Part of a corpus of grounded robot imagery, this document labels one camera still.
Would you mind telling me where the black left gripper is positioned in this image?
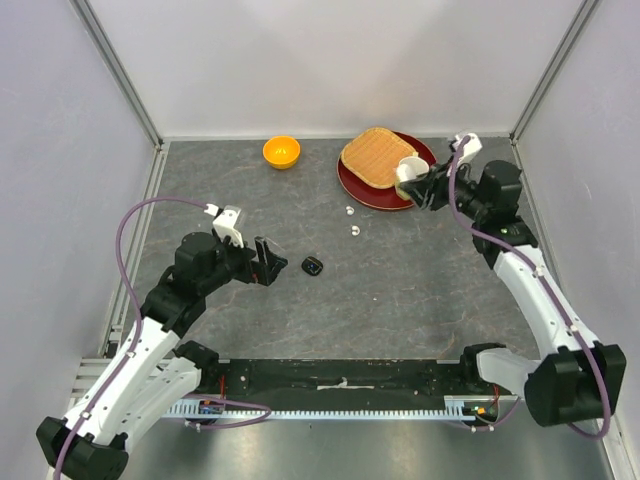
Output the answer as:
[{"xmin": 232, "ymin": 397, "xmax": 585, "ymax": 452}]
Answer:
[{"xmin": 199, "ymin": 230, "xmax": 286, "ymax": 295}]

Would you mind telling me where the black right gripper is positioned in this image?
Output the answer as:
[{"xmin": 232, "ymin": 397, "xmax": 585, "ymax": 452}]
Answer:
[{"xmin": 400, "ymin": 154, "xmax": 490, "ymax": 222}]

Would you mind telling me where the black earbud charging case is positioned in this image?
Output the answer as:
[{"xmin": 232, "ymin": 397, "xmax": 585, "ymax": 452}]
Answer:
[{"xmin": 301, "ymin": 256, "xmax": 324, "ymax": 277}]

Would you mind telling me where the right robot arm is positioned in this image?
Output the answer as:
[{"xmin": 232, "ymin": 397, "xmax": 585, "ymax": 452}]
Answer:
[{"xmin": 396, "ymin": 159, "xmax": 627, "ymax": 439}]

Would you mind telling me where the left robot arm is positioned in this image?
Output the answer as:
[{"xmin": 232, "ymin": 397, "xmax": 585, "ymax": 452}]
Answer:
[{"xmin": 36, "ymin": 232, "xmax": 288, "ymax": 479}]

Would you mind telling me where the pale green cup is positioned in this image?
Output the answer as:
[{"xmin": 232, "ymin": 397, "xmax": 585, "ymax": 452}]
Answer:
[{"xmin": 395, "ymin": 155, "xmax": 430, "ymax": 201}]

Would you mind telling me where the dark red round tray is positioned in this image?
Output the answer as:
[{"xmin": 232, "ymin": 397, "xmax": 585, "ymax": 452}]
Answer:
[{"xmin": 337, "ymin": 131, "xmax": 437, "ymax": 211}]

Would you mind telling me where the woven bamboo tray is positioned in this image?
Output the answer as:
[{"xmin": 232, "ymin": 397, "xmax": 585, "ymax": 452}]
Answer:
[{"xmin": 340, "ymin": 127, "xmax": 417, "ymax": 189}]

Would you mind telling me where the orange plastic bowl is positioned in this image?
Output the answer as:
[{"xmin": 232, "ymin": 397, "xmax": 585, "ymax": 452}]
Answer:
[{"xmin": 262, "ymin": 136, "xmax": 301, "ymax": 170}]

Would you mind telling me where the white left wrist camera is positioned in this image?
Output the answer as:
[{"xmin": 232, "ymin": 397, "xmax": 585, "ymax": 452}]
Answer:
[{"xmin": 205, "ymin": 203, "xmax": 244, "ymax": 248}]

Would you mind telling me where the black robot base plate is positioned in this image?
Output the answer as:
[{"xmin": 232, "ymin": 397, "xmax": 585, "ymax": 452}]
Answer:
[{"xmin": 196, "ymin": 359, "xmax": 510, "ymax": 413}]

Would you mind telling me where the light blue cable duct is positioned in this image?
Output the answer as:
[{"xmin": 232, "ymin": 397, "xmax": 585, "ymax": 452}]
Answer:
[{"xmin": 163, "ymin": 398, "xmax": 475, "ymax": 421}]

